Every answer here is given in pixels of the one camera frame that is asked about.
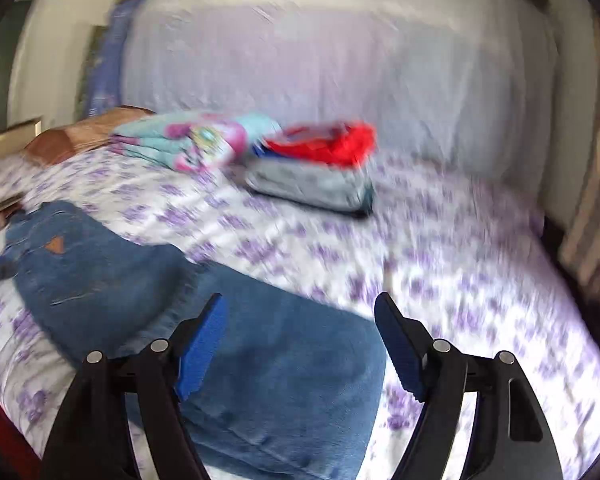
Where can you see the brown satin pillow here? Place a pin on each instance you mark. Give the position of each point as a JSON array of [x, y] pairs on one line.
[[85, 135]]

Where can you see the beige striped curtain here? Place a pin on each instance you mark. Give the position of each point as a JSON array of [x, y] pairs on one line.
[[595, 200]]

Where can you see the blue denim pants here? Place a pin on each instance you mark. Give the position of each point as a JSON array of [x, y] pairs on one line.
[[280, 360]]

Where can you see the blue hanging cloth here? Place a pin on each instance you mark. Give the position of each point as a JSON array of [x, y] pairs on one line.
[[110, 60]]

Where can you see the folded teal pink floral quilt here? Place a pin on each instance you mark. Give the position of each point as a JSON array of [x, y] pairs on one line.
[[190, 140]]

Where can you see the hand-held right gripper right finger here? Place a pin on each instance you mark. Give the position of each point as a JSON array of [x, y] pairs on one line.
[[400, 345]]

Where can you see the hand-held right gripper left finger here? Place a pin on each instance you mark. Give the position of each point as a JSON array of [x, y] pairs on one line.
[[200, 350]]

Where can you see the folded black garment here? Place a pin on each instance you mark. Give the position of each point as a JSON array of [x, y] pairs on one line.
[[355, 212]]

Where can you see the folded grey pants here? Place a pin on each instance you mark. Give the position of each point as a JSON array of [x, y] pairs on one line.
[[305, 182]]

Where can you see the folded red striped garment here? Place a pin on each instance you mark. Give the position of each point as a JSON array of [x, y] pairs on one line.
[[330, 145]]

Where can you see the purple floral bedspread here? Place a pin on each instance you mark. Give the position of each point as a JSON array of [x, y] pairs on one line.
[[455, 260]]

